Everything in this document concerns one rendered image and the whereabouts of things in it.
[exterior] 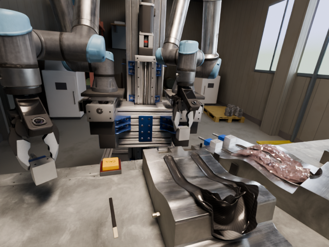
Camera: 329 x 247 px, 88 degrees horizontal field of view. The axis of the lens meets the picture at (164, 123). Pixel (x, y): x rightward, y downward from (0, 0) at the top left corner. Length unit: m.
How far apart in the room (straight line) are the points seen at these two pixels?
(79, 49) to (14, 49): 0.14
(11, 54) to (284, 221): 0.81
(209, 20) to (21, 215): 1.05
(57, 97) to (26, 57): 3.41
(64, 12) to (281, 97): 3.41
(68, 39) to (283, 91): 3.48
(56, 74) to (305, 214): 3.75
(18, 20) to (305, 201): 0.83
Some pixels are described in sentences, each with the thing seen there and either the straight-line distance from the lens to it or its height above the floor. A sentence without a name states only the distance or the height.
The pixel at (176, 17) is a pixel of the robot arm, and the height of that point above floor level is 1.42.
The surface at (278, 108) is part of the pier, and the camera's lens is 3.73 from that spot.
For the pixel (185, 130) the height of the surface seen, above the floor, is 0.95.
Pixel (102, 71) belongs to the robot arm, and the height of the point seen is 1.15.
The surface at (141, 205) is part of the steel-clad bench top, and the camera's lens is 0.59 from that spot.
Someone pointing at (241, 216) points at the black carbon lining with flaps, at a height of 0.88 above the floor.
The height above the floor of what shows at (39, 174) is 0.93.
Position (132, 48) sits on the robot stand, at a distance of 1.23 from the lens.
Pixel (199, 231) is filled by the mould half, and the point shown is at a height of 0.89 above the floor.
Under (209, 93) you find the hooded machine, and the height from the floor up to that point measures 0.39.
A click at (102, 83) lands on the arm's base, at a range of 1.05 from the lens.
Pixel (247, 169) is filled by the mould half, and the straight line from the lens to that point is 0.72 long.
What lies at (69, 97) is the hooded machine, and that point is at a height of 0.46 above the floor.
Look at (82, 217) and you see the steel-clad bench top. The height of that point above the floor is 0.80.
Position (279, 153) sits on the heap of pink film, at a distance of 0.83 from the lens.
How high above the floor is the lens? 1.22
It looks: 20 degrees down
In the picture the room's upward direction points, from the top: 3 degrees clockwise
